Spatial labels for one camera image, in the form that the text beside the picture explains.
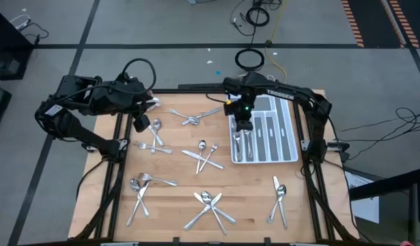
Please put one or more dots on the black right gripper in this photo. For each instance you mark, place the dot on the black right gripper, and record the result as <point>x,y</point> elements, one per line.
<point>240,107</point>

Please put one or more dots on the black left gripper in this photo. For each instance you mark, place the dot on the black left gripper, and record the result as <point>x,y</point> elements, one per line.
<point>138,97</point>

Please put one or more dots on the silver spoon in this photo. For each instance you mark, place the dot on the silver spoon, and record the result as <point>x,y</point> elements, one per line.
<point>135,184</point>
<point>281,190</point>
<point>202,145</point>
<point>194,120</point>
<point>157,123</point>
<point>249,147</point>
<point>206,197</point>

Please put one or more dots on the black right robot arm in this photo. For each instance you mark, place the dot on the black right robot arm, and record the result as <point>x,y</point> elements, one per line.
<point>298,95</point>

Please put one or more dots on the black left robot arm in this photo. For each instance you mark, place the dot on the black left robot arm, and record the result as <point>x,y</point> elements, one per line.
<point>76,130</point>

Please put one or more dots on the white ceramic mug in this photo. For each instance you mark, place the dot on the white ceramic mug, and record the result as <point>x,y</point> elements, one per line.
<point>156,102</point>

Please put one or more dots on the white cutlery tray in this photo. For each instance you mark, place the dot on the white cutlery tray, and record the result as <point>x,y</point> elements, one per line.
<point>281,136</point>

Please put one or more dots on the white paper sheet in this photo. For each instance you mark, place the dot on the white paper sheet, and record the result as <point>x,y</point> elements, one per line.
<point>366,208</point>

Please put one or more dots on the black desk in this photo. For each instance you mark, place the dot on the black desk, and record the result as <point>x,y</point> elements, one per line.
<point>384,186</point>

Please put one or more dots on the black cabinet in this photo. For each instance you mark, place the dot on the black cabinet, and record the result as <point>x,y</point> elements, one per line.
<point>4,51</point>

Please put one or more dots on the black aluminium table frame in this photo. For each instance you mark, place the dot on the black aluminium table frame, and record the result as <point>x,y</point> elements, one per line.
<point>189,91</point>

